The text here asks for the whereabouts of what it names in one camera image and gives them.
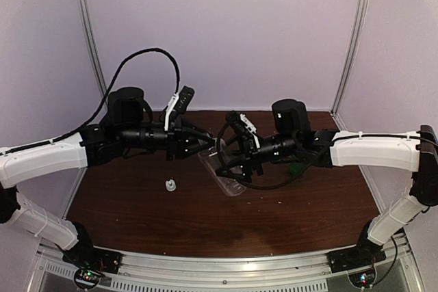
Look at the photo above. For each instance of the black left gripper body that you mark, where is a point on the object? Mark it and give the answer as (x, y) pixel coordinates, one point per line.
(174, 139)

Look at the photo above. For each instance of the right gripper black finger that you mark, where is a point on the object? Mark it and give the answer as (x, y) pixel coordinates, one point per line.
(236, 143)
(237, 172)

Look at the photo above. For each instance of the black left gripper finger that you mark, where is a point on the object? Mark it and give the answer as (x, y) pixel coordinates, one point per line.
(191, 131)
(192, 147)

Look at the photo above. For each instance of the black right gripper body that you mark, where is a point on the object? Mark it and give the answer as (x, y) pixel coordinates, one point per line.
(252, 157)

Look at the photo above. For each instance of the clear plastic bottle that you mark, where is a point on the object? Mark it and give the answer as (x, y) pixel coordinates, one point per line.
(229, 186)

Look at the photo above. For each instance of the white flip bottle cap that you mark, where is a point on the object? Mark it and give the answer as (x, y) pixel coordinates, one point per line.
(171, 185)

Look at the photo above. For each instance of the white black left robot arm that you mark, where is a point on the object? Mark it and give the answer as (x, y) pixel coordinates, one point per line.
(127, 125)

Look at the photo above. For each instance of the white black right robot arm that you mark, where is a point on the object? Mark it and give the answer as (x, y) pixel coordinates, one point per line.
(415, 152)

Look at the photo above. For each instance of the green plastic bottle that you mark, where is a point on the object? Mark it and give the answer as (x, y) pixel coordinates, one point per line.
(295, 168)

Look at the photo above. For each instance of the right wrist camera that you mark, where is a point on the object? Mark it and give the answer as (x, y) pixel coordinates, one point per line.
(245, 131)

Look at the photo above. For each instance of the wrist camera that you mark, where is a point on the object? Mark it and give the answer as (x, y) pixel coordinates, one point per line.
(245, 131)
(178, 105)

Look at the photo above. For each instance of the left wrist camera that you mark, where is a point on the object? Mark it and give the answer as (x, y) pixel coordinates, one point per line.
(178, 105)

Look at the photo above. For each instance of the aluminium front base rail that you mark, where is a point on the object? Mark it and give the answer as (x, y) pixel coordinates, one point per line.
(308, 271)

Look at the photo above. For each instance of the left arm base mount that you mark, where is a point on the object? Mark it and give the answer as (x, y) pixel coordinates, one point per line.
(91, 262)

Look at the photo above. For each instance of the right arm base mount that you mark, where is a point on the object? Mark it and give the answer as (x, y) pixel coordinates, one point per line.
(358, 260)

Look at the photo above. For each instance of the left aluminium frame post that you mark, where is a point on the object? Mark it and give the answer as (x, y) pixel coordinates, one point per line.
(91, 45)

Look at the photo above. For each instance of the aluminium corner post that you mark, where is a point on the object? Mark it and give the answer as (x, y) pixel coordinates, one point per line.
(353, 45)

